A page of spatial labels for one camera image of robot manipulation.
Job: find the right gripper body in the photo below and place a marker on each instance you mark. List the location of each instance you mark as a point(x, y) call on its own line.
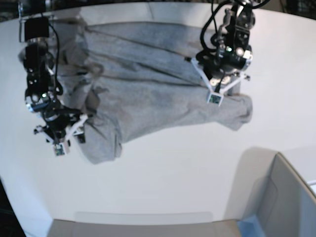
point(61, 124)

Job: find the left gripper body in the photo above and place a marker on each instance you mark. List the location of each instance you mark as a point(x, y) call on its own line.
point(221, 74)

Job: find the grey t-shirt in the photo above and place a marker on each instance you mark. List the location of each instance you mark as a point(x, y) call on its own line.
point(133, 80)

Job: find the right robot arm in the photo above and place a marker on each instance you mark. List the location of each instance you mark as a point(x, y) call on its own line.
point(41, 66)

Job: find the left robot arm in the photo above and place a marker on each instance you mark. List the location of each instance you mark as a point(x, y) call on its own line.
point(232, 36)

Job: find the grey cardboard box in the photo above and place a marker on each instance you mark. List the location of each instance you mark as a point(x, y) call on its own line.
point(266, 185)

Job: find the blue item in box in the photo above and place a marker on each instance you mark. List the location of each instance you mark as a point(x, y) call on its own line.
point(250, 227)

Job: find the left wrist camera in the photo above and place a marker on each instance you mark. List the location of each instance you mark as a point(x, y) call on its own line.
point(215, 98)

